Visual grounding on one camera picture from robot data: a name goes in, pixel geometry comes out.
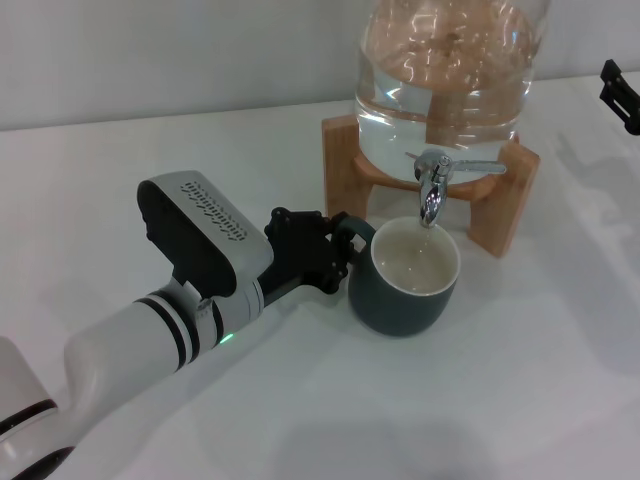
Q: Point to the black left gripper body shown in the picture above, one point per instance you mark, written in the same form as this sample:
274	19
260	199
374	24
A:
300	260

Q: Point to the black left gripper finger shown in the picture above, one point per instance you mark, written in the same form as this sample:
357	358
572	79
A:
339	250
300	219

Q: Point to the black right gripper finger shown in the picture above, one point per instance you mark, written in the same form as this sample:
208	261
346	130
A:
622	97

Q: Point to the dark teal ceramic mug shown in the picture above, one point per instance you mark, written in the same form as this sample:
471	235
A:
400	310

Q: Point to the chrome dispenser faucet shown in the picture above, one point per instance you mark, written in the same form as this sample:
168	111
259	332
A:
432	195

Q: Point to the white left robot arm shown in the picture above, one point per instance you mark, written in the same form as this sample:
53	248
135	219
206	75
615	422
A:
120	350

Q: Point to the wooden dispenser stand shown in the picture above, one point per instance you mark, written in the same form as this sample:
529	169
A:
342	175

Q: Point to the glass water dispenser jar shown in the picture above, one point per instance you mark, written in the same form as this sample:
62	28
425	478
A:
445	90

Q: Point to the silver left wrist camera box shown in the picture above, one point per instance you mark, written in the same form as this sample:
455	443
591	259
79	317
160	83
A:
210	225

